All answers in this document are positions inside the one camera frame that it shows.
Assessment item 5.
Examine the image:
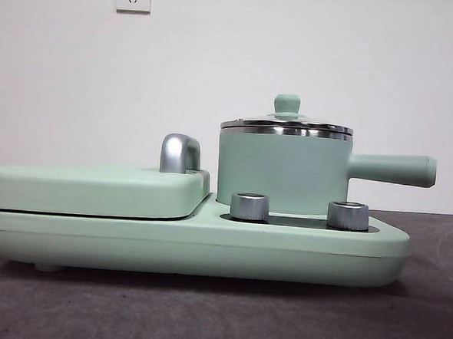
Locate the glass pot lid green knob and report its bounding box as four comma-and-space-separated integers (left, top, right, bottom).
219, 90, 357, 136

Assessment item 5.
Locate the mint green hinged griddle lid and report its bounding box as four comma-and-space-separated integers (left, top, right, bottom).
0, 156, 212, 223

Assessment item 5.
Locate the silver control knob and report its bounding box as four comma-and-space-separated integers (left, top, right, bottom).
229, 191, 271, 222
326, 199, 372, 231

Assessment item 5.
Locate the mint green breakfast machine base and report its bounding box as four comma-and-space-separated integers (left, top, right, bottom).
0, 180, 414, 295

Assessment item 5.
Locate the black control panel strip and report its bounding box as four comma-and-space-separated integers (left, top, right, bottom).
219, 211, 370, 232

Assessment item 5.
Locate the mint green pot with handle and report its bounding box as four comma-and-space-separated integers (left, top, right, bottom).
214, 123, 440, 225

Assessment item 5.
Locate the silver griddle lid handle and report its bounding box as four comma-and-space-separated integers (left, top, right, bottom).
158, 132, 205, 176

